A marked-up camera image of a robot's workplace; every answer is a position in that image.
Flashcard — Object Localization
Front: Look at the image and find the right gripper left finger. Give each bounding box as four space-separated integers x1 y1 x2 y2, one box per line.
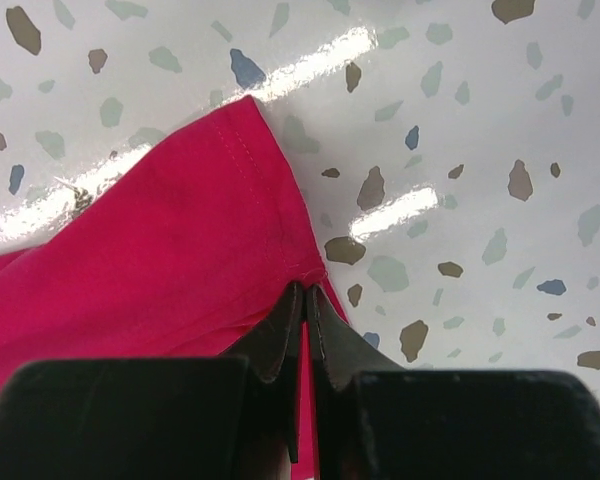
0 282 303 479

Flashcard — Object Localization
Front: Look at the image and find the magenta pink t-shirt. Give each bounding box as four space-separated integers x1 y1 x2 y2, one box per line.
0 96 347 479

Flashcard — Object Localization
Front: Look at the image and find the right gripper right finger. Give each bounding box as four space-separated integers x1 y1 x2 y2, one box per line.
306 286 600 479

